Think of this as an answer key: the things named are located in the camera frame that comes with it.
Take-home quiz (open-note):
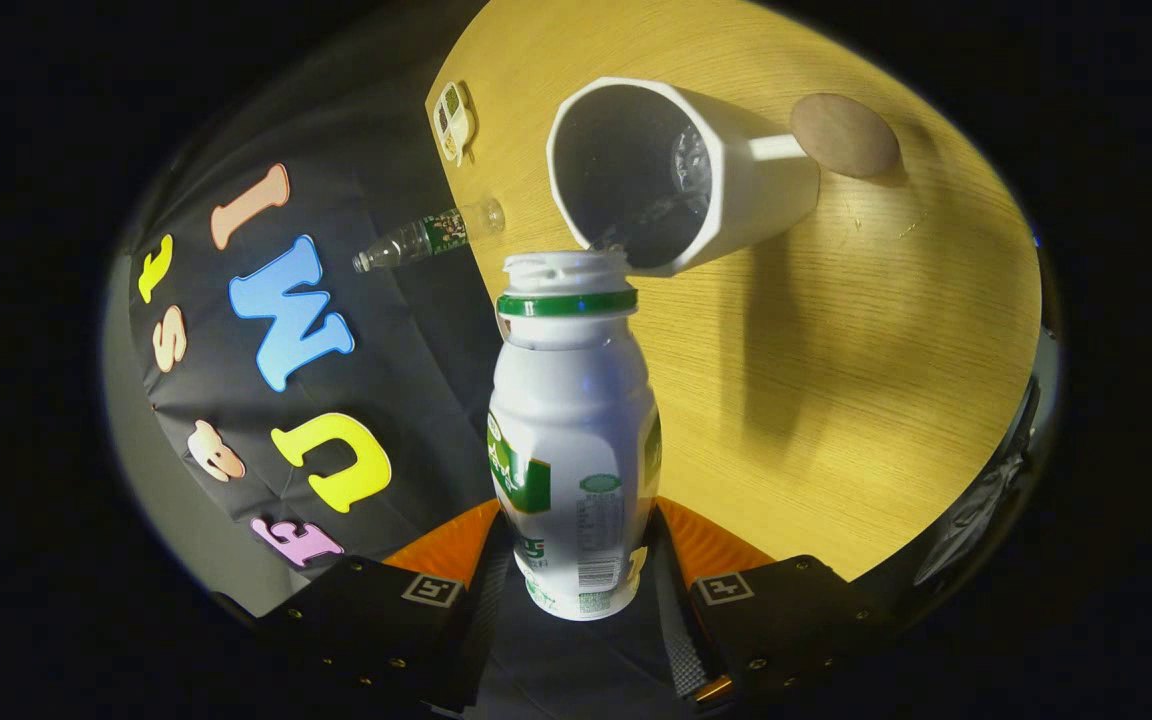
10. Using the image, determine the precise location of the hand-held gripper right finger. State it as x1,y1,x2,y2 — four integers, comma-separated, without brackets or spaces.
646,497,907,715

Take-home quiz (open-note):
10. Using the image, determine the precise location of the white juice bottle green label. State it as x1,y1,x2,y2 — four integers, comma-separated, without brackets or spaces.
486,250,661,622

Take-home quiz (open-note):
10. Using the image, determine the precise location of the wooden table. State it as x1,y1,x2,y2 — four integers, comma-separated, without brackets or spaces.
424,0,1045,583

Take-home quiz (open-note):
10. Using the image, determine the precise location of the clear plastic water bottle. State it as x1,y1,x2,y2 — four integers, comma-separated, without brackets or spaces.
353,198,506,274

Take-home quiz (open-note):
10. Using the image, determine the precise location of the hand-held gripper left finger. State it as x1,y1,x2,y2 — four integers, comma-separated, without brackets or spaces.
258,499,515,715

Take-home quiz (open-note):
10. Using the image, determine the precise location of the white divided snack tray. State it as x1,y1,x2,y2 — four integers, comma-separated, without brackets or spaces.
433,81,478,167

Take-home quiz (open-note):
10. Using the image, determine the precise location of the white cup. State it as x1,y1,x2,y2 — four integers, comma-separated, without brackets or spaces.
546,77,903,279

